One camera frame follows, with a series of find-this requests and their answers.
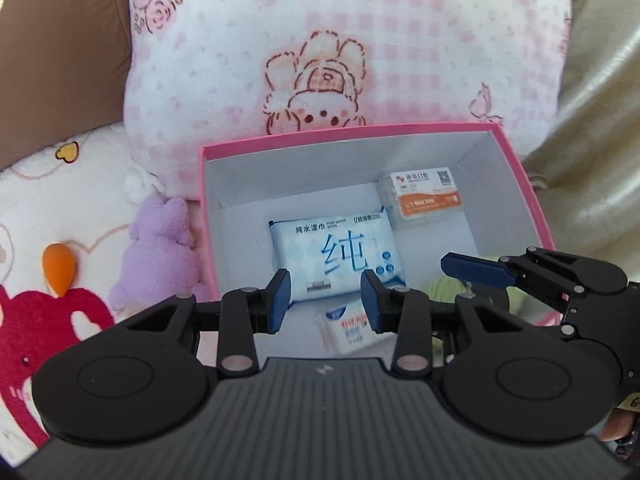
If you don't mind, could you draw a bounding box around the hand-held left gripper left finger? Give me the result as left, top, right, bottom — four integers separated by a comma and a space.
117, 269, 292, 377

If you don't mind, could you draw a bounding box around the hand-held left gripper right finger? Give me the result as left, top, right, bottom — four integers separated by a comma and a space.
361, 270, 536, 376

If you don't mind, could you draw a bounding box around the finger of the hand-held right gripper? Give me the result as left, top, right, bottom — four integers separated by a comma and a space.
440, 246, 629, 297
506, 286, 576, 332

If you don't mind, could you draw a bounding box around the green yarn ball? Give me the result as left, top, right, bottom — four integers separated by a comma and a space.
422, 255, 513, 361

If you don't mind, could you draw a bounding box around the small white tissue pack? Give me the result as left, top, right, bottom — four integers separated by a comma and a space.
314, 300, 398, 359

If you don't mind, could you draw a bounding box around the blue wet wipes pack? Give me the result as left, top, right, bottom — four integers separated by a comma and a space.
267, 207, 407, 303

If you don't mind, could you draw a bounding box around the orange label floss box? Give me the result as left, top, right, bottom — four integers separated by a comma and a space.
377, 166, 463, 233

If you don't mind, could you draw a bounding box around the purple plush toy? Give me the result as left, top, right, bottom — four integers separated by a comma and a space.
109, 195, 213, 311

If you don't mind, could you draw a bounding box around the pink cardboard box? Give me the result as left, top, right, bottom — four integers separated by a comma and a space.
198, 122, 565, 361

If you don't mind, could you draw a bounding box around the orange makeup sponge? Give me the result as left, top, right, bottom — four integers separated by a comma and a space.
42, 242, 78, 297

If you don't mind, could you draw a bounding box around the person's right hand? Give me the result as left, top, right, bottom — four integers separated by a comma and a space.
600, 405, 637, 443

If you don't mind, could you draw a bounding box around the beige satin quilt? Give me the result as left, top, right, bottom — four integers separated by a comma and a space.
520, 0, 640, 281

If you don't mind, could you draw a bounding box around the pink checked pillow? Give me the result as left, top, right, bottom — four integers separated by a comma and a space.
122, 0, 573, 201

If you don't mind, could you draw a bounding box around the bear printed blanket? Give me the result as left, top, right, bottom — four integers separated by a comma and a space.
0, 125, 206, 466

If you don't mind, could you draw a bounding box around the brown pillow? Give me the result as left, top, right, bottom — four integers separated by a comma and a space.
0, 0, 133, 171

